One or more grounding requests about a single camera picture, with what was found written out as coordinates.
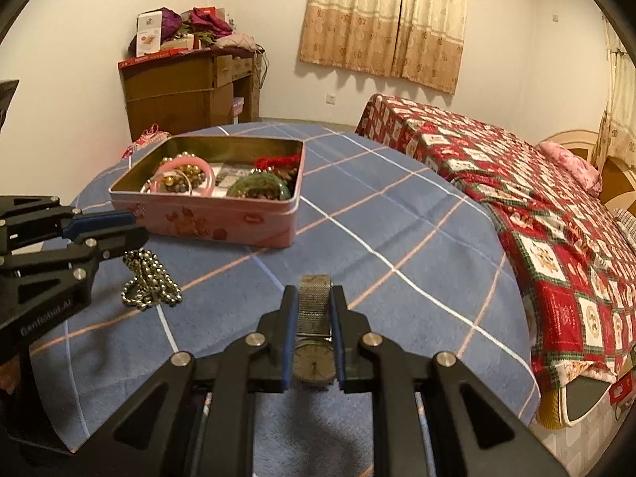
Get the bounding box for wide beige patterned curtain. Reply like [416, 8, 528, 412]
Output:
[298, 0, 472, 95]

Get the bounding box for flat red box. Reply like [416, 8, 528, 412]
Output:
[118, 52, 192, 68]

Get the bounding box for printed brochure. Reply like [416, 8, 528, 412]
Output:
[213, 161, 250, 186]

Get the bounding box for red box under bed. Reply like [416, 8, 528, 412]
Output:
[609, 372, 636, 404]

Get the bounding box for red cord bracelet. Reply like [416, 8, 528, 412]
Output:
[253, 153, 302, 175]

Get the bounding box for narrow beige patterned curtain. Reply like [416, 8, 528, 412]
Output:
[593, 20, 636, 170]

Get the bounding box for pink pillow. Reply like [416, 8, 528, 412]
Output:
[539, 140, 602, 198]

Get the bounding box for striped pillow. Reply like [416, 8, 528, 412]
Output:
[613, 207, 636, 250]

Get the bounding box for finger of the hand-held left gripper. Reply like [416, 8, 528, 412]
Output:
[0, 226, 150, 347]
[0, 194, 139, 255]

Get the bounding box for purple bag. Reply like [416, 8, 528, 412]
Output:
[159, 7, 184, 41]

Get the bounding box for desk cables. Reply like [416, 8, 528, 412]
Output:
[253, 45, 270, 90]

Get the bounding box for gold pearl necklace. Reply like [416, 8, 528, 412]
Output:
[158, 156, 200, 194]

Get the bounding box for pale pink cloth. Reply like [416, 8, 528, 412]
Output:
[211, 32, 259, 52]

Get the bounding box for bed with red quilt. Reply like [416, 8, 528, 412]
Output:
[355, 93, 636, 398]

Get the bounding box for pink bangle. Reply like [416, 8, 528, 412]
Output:
[147, 155, 217, 198]

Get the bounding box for white cardboard box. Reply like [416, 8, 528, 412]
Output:
[135, 10, 164, 58]

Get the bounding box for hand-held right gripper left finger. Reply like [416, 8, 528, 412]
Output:
[74, 284, 299, 477]

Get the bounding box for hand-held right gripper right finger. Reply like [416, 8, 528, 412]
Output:
[330, 285, 567, 477]

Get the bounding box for cream bed frame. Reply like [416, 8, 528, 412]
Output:
[529, 129, 636, 428]

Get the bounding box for pink tin box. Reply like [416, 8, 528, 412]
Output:
[108, 135, 305, 249]

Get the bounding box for silver mesh band watch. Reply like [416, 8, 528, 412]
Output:
[291, 274, 335, 386]

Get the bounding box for green bangle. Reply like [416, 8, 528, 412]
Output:
[226, 169, 291, 201]

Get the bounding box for metal bead chain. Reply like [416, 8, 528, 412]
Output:
[122, 249, 183, 313]

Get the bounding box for pink floral cloth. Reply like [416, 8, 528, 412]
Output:
[122, 124, 172, 160]

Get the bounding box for brown wooden bead necklace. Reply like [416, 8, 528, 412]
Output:
[271, 166, 300, 188]

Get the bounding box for brown wooden desk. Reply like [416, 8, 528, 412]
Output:
[118, 48, 264, 142]

